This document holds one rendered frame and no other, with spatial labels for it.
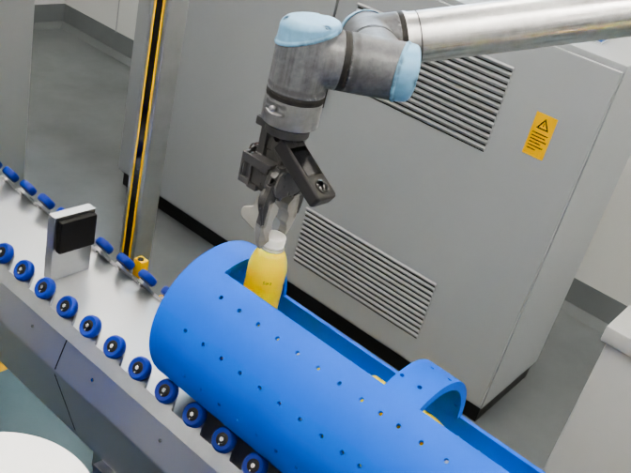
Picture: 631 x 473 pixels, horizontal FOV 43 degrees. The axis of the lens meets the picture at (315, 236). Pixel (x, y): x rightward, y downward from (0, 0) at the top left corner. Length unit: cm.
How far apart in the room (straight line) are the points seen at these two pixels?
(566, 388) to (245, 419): 251
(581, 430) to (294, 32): 121
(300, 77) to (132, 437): 76
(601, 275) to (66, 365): 301
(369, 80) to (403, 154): 180
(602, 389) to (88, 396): 111
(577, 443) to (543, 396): 154
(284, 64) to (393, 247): 198
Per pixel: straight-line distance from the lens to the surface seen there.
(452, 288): 303
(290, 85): 120
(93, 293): 179
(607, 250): 414
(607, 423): 198
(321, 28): 118
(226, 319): 131
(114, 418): 161
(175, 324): 137
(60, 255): 179
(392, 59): 122
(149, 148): 201
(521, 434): 331
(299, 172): 124
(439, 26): 136
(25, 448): 129
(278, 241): 133
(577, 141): 270
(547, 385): 364
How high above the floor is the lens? 195
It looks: 28 degrees down
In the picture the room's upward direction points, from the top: 15 degrees clockwise
